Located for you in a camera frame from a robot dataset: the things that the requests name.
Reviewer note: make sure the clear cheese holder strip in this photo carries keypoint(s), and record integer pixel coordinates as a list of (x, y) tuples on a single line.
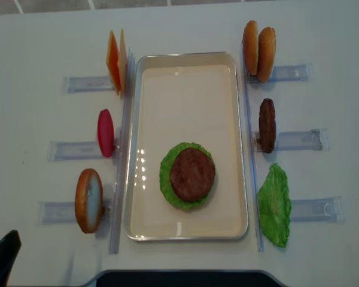
[(87, 84)]

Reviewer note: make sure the red tomato slice upright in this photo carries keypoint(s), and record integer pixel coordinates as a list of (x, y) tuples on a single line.
[(105, 131)]

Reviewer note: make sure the bun half near right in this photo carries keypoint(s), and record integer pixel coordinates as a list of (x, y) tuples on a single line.
[(266, 53)]

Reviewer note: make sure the bun half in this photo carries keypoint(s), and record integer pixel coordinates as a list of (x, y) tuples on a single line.
[(266, 53), (250, 47)]

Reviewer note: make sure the clear patty holder strip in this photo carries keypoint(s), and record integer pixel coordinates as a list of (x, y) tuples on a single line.
[(315, 139)]

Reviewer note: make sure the black object lower left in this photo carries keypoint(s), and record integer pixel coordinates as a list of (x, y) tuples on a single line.
[(10, 245)]

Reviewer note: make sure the bun half far right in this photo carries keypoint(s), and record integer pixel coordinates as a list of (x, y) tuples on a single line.
[(250, 47)]

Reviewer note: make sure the white rectangular metal tray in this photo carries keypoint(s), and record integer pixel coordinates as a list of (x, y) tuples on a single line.
[(185, 98)]

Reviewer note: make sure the clear tomato holder strip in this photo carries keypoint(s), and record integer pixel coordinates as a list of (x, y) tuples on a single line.
[(61, 151)]

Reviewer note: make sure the orange cheese slice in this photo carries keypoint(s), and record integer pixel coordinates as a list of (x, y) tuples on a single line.
[(122, 63), (112, 61)]

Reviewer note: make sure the clear left bun holder strip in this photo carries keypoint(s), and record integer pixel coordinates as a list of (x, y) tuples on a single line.
[(51, 212)]

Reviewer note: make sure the green lettuce leaf upright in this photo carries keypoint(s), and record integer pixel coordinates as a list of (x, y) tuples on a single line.
[(275, 206)]

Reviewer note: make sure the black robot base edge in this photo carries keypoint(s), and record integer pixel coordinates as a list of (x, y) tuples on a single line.
[(185, 278)]

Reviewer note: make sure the clear right long rail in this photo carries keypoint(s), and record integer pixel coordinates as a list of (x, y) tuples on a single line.
[(258, 233)]

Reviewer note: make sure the clear bun holder strip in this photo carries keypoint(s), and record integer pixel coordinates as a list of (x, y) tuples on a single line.
[(300, 72), (51, 212)]

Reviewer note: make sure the clear right bun holder strip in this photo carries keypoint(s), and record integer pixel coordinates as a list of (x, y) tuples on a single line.
[(300, 72)]

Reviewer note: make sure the bun half left rack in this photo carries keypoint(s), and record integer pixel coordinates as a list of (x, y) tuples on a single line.
[(88, 201)]

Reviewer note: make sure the clear lettuce holder strip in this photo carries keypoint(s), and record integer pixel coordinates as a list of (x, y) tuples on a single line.
[(317, 210)]

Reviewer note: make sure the green lettuce leaf on stack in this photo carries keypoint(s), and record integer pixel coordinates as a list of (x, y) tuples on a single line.
[(165, 184)]

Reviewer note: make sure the clear left long rail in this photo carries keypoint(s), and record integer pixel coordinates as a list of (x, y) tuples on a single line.
[(123, 157)]

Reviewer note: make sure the brown meat patty upright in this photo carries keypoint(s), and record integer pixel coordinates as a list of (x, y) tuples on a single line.
[(267, 126)]

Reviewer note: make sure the clear long rail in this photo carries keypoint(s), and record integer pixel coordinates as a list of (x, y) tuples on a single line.
[(258, 233), (123, 157)]

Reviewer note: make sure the brown meat patty on stack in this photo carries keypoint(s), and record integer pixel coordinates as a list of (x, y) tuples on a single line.
[(192, 174)]

